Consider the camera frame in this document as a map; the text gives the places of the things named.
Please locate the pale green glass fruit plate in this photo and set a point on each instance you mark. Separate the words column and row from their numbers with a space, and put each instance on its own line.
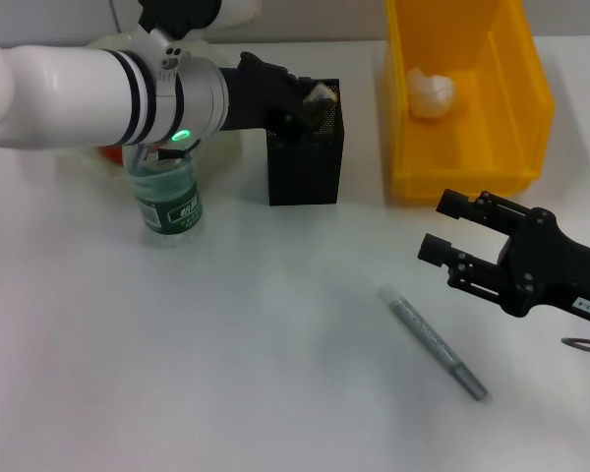
column 226, row 56

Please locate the yellow plastic bin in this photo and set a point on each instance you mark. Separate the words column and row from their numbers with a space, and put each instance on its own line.
column 496, row 147

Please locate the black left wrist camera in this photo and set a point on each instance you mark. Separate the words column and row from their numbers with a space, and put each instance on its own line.
column 187, row 15

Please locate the black mesh pen holder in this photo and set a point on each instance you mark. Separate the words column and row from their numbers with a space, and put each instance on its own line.
column 302, row 167

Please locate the white paper ball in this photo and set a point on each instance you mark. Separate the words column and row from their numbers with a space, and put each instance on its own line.
column 432, row 96

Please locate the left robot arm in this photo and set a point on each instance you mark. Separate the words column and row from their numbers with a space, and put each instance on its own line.
column 78, row 93

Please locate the grey pen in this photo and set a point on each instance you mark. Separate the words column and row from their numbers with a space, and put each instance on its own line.
column 437, row 349

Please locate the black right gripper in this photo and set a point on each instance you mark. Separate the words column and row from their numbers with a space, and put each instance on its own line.
column 546, row 265

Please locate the clear green-label water bottle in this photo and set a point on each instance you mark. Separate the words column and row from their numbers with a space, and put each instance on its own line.
column 169, row 206

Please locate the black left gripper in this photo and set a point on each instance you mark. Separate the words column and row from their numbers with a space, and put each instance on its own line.
column 255, row 93

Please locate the beige eraser with barcode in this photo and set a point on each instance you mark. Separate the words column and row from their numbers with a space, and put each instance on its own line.
column 320, row 93

